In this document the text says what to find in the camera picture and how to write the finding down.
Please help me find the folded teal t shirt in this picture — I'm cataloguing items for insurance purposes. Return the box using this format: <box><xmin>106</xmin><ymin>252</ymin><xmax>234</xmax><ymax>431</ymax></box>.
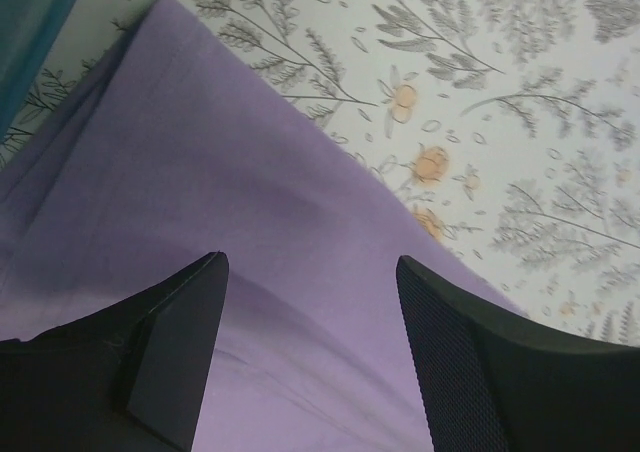
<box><xmin>1</xmin><ymin>0</ymin><xmax>76</xmax><ymax>134</ymax></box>

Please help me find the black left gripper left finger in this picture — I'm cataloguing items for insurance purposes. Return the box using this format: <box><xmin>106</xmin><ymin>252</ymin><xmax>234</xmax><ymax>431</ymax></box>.
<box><xmin>1</xmin><ymin>252</ymin><xmax>229</xmax><ymax>451</ymax></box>

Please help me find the purple t shirt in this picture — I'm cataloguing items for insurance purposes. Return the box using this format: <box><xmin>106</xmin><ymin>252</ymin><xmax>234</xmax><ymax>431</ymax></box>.
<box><xmin>1</xmin><ymin>0</ymin><xmax>506</xmax><ymax>451</ymax></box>

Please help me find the floral table mat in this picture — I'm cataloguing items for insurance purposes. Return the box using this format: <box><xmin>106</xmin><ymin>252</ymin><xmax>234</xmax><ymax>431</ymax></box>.
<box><xmin>1</xmin><ymin>0</ymin><xmax>639</xmax><ymax>346</ymax></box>

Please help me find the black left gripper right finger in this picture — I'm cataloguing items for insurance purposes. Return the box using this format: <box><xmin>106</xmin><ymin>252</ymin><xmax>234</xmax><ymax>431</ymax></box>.
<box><xmin>396</xmin><ymin>256</ymin><xmax>639</xmax><ymax>451</ymax></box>

